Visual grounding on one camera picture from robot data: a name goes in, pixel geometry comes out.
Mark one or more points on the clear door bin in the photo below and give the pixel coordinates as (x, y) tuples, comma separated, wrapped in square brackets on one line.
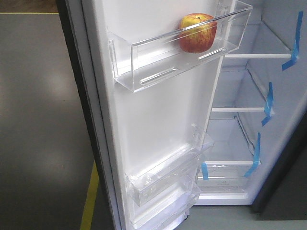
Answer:
[(142, 64), (166, 207), (145, 186)]

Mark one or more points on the clear lower door bin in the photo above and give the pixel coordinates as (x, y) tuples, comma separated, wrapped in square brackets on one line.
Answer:
[(166, 207)]

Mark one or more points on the clear middle door bin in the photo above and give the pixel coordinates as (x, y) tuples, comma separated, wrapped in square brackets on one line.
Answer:
[(145, 186)]

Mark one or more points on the grey fridge with open door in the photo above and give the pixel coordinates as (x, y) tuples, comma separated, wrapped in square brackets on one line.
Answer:
[(252, 102)]

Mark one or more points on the clear upper door bin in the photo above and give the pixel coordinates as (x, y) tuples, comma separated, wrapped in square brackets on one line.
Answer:
[(142, 64)]

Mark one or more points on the red yellow apple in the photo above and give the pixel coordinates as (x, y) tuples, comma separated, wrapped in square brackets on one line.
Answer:
[(200, 38)]

